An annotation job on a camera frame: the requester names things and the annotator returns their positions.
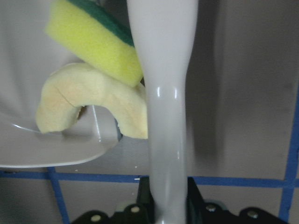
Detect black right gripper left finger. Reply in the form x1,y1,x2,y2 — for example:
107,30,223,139
73,177,155,224

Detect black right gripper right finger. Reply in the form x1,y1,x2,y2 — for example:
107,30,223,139
186,177,286,224

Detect pale melon rind slice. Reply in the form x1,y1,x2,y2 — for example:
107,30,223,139
36,63,148,139

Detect beige hand brush black bristles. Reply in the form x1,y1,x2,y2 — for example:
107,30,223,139
127,0,199,224

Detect yellow green sponge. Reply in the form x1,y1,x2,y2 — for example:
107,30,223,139
45,0,143,87

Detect beige plastic dustpan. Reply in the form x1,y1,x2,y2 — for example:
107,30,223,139
0,0,120,168

